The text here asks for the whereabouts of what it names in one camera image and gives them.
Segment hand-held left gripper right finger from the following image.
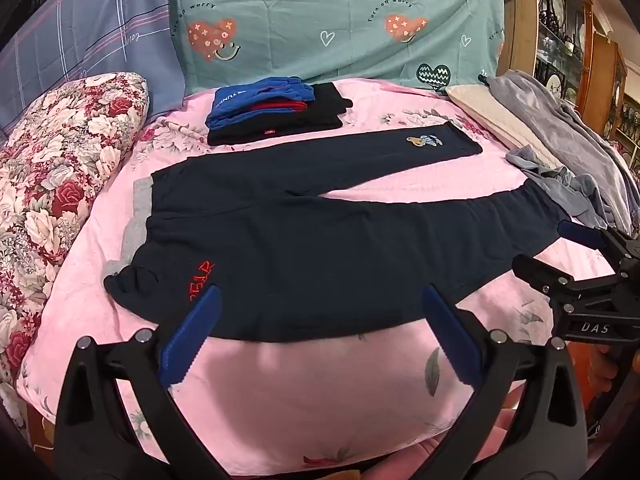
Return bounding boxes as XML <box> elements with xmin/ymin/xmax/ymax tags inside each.
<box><xmin>422</xmin><ymin>284</ymin><xmax>588</xmax><ymax>480</ymax></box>

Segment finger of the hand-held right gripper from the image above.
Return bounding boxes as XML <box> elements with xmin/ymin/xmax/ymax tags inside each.
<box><xmin>557</xmin><ymin>220</ymin><xmax>613</xmax><ymax>253</ymax></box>
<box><xmin>512</xmin><ymin>254</ymin><xmax>576</xmax><ymax>306</ymax></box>

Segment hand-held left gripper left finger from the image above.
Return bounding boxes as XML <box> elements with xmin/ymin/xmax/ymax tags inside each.
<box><xmin>54</xmin><ymin>284</ymin><xmax>223</xmax><ymax>480</ymax></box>

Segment navy pants with grey waistband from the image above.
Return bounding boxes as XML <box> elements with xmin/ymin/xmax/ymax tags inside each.
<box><xmin>103</xmin><ymin>121</ymin><xmax>576</xmax><ymax>345</ymax></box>

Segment person's right hand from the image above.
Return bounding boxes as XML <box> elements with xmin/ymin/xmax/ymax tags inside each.
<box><xmin>580</xmin><ymin>344</ymin><xmax>626</xmax><ymax>391</ymax></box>

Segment blue-grey garment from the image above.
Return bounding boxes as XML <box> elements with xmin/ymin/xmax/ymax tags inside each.
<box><xmin>505</xmin><ymin>146</ymin><xmax>608</xmax><ymax>228</ymax></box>

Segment grey garment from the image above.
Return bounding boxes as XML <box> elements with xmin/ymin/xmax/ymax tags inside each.
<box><xmin>487</xmin><ymin>70</ymin><xmax>636</xmax><ymax>233</ymax></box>

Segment pink floral bed sheet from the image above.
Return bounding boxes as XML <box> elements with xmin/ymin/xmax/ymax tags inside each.
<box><xmin>17</xmin><ymin>77</ymin><xmax>621</xmax><ymax>476</ymax></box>

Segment wooden display cabinet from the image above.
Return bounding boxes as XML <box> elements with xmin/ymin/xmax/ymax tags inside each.
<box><xmin>492</xmin><ymin>0</ymin><xmax>640</xmax><ymax>163</ymax></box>

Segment floral quilt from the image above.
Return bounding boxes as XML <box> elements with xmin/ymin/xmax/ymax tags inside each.
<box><xmin>0</xmin><ymin>72</ymin><xmax>151</xmax><ymax>411</ymax></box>

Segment blue folded garment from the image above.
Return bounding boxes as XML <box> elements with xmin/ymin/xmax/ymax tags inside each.
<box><xmin>205</xmin><ymin>76</ymin><xmax>316</xmax><ymax>129</ymax></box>

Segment red folded garment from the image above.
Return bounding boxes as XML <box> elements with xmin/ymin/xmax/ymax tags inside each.
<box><xmin>247</xmin><ymin>101</ymin><xmax>307</xmax><ymax>112</ymax></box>

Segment black folded garment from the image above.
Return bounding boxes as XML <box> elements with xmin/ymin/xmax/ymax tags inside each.
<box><xmin>207</xmin><ymin>82</ymin><xmax>354</xmax><ymax>147</ymax></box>

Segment blue plaid pillow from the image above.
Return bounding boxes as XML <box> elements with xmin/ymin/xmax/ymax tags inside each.
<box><xmin>0</xmin><ymin>0</ymin><xmax>188</xmax><ymax>133</ymax></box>

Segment teal heart print sheet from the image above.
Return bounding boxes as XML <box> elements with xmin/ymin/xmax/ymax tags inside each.
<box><xmin>168</xmin><ymin>0</ymin><xmax>506</xmax><ymax>95</ymax></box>

